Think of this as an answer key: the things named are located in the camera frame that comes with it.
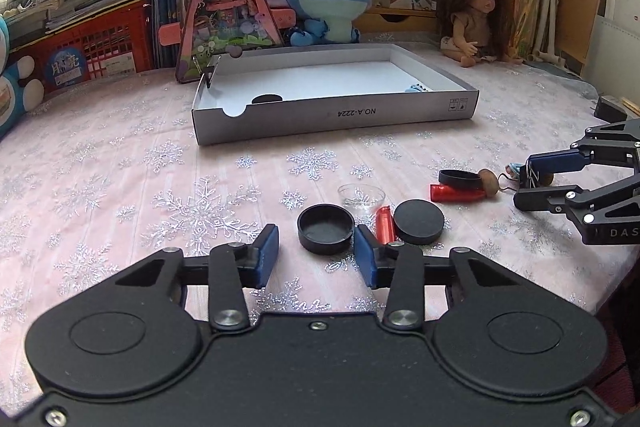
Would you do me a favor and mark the red plastic basket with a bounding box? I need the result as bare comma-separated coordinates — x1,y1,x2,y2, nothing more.
10,0,154,94

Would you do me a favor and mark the brown-haired baby doll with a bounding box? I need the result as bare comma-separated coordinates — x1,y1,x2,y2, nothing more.
437,0,522,68

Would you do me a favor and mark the light blue plastic clip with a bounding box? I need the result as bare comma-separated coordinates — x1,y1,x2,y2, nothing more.
504,162,524,180

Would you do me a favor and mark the pink triangular toy house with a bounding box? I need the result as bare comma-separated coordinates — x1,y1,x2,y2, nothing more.
158,0,296,83

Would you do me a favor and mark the pink snowflake tablecloth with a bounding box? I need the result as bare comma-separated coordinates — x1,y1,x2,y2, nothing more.
0,41,640,413

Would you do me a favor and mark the clear plastic round lid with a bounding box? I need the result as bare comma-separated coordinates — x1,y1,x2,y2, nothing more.
337,183,386,215

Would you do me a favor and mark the black shallow round lid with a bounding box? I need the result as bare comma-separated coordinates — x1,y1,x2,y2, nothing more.
438,169,484,191

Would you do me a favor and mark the small black binder clip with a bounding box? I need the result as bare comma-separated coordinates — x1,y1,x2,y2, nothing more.
192,55,221,88

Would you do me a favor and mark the Doraemon plush toy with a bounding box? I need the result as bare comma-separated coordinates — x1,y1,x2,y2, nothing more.
0,18,44,138

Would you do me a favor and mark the small black round cap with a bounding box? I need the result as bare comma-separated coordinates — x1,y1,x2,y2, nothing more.
252,93,282,104

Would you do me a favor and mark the black power adapter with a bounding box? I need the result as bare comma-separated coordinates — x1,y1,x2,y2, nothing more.
593,95,629,124

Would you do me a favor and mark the white cardboard tray box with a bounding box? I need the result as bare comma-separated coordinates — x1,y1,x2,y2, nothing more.
192,43,480,146

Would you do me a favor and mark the black round container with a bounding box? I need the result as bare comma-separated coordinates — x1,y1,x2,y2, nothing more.
297,204,355,257

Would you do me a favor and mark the wooden drawer shelf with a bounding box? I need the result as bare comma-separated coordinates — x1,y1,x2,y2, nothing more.
352,6,438,34

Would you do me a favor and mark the red crayon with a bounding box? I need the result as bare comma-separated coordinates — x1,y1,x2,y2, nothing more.
375,206,396,245
430,184,486,202

